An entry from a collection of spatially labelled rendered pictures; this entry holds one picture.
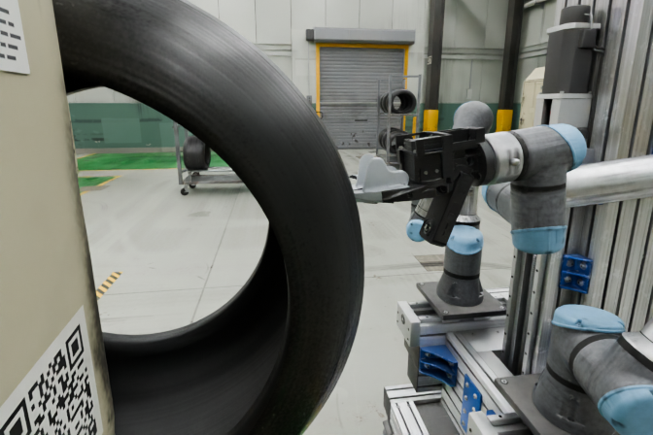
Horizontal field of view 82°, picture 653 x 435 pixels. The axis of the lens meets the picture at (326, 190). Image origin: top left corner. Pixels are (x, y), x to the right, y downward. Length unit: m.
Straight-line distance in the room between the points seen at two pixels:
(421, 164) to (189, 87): 0.31
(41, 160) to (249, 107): 0.16
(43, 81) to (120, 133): 12.03
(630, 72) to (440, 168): 0.60
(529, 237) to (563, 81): 0.50
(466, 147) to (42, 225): 0.48
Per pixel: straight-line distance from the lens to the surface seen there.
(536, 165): 0.60
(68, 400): 0.22
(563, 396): 0.98
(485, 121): 1.24
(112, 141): 12.33
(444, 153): 0.52
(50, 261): 0.20
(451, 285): 1.32
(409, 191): 0.50
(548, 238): 0.65
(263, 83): 0.32
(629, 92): 1.04
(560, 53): 1.06
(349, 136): 11.78
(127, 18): 0.32
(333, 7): 11.99
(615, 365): 0.83
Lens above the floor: 1.35
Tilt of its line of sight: 13 degrees down
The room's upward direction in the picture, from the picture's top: straight up
